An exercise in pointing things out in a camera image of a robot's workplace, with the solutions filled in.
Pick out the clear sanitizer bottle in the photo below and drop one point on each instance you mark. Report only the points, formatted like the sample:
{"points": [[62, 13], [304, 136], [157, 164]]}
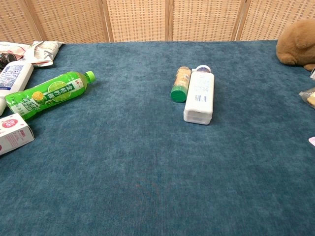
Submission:
{"points": [[198, 98]]}

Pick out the green lime tea bottle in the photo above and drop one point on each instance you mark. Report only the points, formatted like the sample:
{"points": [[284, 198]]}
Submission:
{"points": [[49, 94]]}

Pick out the white bottle blue print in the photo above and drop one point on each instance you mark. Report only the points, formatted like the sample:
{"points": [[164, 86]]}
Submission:
{"points": [[13, 77]]}

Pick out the small jar green cap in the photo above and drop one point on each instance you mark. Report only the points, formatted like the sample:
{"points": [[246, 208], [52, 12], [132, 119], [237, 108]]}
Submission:
{"points": [[180, 86]]}

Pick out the blue tablecloth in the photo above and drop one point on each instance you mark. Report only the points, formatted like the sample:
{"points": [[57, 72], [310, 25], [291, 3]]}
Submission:
{"points": [[137, 172]]}

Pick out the woven folding screen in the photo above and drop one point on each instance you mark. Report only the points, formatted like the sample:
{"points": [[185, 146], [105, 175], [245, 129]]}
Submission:
{"points": [[137, 19]]}

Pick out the white snack bag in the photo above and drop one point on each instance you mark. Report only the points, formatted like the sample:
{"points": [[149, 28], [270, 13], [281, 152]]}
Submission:
{"points": [[43, 52]]}

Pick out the white pink toothpaste box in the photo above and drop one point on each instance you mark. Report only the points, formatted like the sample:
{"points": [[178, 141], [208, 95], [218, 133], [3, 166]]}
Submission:
{"points": [[13, 134]]}

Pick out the clear biscuit packet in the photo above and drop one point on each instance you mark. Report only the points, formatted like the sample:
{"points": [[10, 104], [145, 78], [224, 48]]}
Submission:
{"points": [[308, 98]]}

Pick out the pink white flat box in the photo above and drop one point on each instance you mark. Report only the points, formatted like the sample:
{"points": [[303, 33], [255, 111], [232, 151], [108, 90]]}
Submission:
{"points": [[312, 142]]}

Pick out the brown plush toy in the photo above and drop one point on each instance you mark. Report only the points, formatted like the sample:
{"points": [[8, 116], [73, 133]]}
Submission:
{"points": [[297, 46]]}

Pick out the pink white soft packet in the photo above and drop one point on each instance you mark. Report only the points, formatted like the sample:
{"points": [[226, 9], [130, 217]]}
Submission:
{"points": [[9, 46]]}

